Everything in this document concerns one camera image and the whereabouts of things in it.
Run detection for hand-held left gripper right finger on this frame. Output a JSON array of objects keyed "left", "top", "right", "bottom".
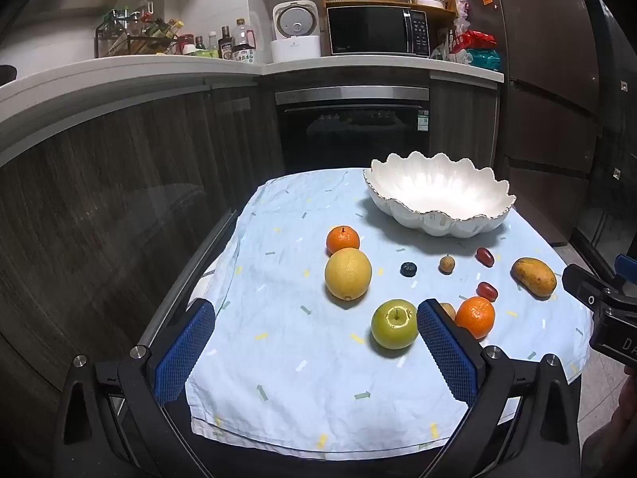
[{"left": 417, "top": 299, "right": 583, "bottom": 478}]

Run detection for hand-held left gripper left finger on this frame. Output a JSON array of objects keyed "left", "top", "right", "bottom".
[{"left": 52, "top": 298, "right": 217, "bottom": 478}]

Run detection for small orange tangerine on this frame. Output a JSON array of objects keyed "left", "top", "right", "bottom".
[
  {"left": 326, "top": 225, "right": 360, "bottom": 257},
  {"left": 454, "top": 296, "right": 496, "bottom": 340}
]

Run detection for yellow brown mango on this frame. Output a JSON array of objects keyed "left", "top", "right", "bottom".
[{"left": 512, "top": 257, "right": 557, "bottom": 298}]

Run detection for green apple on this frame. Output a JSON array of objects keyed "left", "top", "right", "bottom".
[{"left": 371, "top": 299, "right": 419, "bottom": 351}]

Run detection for large yellow lemon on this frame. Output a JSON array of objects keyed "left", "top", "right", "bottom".
[{"left": 324, "top": 247, "right": 373, "bottom": 302}]

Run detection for white scalloped ceramic bowl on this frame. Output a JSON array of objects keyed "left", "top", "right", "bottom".
[{"left": 363, "top": 152, "right": 517, "bottom": 238}]

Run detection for person's right hand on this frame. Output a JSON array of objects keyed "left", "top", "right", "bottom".
[{"left": 581, "top": 361, "right": 637, "bottom": 478}]

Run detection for light blue patterned tablecloth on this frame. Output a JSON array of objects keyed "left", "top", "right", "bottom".
[{"left": 185, "top": 167, "right": 595, "bottom": 454}]

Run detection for dark glass cabinet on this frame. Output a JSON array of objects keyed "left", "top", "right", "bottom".
[{"left": 572, "top": 0, "right": 637, "bottom": 280}]

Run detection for dark refrigerator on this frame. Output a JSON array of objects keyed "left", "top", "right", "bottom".
[{"left": 490, "top": 0, "right": 600, "bottom": 245}]

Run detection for black built-in oven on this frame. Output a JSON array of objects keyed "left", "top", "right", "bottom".
[{"left": 275, "top": 87, "right": 431, "bottom": 172}]

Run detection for red snack bag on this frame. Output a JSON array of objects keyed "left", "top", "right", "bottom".
[{"left": 455, "top": 30, "right": 497, "bottom": 53}]

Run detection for white plastic bags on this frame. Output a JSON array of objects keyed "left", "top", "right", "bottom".
[{"left": 430, "top": 0, "right": 471, "bottom": 63}]

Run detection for white kitchen countertop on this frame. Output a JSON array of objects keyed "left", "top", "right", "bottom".
[{"left": 0, "top": 52, "right": 504, "bottom": 125}]

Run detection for black microwave oven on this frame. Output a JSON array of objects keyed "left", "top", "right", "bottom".
[{"left": 326, "top": 5, "right": 432, "bottom": 57}]

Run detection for white rice cooker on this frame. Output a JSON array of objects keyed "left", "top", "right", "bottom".
[{"left": 271, "top": 1, "right": 323, "bottom": 63}]

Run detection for clear bottle with red handle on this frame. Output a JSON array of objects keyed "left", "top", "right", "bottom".
[{"left": 232, "top": 19, "right": 257, "bottom": 64}]

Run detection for black wire spice rack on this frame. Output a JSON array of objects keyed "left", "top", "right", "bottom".
[{"left": 94, "top": 7, "right": 185, "bottom": 58}]

